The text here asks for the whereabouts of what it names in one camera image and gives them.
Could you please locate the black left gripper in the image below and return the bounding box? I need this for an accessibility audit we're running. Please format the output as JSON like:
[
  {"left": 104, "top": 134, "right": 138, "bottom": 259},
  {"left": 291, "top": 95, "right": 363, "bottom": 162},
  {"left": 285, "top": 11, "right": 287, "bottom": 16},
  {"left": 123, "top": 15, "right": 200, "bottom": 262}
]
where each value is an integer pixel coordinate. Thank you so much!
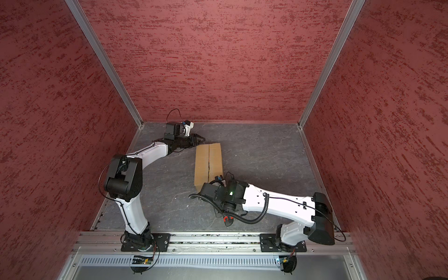
[{"left": 175, "top": 133, "right": 205, "bottom": 148}]

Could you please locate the red black utility knife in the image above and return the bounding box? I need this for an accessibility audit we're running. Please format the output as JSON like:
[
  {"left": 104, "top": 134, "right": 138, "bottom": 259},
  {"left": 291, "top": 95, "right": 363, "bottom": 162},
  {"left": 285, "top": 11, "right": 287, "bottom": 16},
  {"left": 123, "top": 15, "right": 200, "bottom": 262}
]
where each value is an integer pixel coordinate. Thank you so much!
[{"left": 223, "top": 216, "right": 234, "bottom": 227}]

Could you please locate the brown cardboard express box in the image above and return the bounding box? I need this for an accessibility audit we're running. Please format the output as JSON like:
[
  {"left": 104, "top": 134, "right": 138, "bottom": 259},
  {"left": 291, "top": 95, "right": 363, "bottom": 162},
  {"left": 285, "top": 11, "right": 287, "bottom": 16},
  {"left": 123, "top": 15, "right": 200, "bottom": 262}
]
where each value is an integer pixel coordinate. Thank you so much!
[{"left": 194, "top": 143, "right": 224, "bottom": 192}]

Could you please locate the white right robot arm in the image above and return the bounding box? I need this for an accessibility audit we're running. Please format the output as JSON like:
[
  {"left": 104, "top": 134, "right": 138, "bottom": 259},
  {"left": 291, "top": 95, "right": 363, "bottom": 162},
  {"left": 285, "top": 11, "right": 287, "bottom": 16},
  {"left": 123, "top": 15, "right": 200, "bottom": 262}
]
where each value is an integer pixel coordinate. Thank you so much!
[{"left": 189, "top": 179, "right": 336, "bottom": 247}]

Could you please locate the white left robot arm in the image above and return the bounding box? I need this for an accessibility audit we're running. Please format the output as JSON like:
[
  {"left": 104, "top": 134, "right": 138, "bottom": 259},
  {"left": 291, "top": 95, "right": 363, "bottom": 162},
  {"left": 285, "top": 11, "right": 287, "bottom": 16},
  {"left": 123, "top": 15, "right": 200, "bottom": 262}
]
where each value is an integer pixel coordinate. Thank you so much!
[{"left": 104, "top": 120, "right": 205, "bottom": 252}]

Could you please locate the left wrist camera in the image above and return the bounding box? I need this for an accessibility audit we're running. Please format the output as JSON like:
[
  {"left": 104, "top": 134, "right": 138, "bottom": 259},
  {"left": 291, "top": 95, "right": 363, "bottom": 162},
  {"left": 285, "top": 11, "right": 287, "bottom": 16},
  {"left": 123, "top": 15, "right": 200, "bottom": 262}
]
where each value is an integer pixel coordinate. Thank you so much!
[{"left": 180, "top": 120, "right": 194, "bottom": 138}]

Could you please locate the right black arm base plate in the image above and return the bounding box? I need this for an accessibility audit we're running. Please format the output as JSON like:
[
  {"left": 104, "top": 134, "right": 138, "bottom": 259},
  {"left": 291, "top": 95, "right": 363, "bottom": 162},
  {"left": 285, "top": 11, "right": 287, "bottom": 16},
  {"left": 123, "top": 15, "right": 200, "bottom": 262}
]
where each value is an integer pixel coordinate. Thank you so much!
[{"left": 259, "top": 233, "right": 307, "bottom": 253}]

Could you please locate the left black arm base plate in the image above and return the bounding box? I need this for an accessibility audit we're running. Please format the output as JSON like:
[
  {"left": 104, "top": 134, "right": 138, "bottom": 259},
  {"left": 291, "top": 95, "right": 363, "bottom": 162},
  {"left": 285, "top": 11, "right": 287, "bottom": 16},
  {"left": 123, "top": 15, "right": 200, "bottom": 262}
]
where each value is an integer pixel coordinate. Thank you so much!
[{"left": 120, "top": 232, "right": 172, "bottom": 253}]

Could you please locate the aluminium front rail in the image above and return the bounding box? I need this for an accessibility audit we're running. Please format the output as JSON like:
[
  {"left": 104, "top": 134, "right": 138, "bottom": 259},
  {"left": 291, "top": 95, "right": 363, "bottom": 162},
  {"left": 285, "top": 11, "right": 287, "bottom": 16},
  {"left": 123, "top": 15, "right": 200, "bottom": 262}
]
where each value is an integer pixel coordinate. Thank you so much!
[{"left": 72, "top": 231, "right": 358, "bottom": 256}]

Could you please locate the white slotted cable duct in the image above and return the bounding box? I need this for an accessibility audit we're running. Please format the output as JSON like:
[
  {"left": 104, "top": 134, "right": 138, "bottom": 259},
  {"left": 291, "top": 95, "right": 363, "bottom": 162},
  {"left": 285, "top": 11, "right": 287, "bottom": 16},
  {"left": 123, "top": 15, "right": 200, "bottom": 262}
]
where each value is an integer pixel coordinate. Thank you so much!
[{"left": 79, "top": 254, "right": 280, "bottom": 270}]

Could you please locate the left aluminium corner post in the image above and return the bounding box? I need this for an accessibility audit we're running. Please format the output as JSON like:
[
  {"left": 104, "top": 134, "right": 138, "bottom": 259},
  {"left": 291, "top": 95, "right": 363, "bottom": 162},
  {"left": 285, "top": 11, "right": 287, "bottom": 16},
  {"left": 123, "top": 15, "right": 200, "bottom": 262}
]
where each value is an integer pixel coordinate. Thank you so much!
[{"left": 65, "top": 0, "right": 144, "bottom": 130}]

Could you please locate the aluminium corner post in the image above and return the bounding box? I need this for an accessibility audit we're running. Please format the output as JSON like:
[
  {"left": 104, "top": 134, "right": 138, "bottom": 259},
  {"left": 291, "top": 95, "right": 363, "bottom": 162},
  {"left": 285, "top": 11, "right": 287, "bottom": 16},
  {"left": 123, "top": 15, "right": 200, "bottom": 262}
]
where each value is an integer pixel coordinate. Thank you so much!
[
  {"left": 65, "top": 0, "right": 144, "bottom": 130},
  {"left": 297, "top": 0, "right": 365, "bottom": 130}
]

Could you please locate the right aluminium corner post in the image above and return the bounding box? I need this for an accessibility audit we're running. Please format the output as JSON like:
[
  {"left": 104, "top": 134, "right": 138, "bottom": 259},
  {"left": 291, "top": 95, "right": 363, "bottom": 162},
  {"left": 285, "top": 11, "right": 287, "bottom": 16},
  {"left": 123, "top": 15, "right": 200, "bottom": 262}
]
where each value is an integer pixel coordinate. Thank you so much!
[{"left": 297, "top": 0, "right": 365, "bottom": 130}]

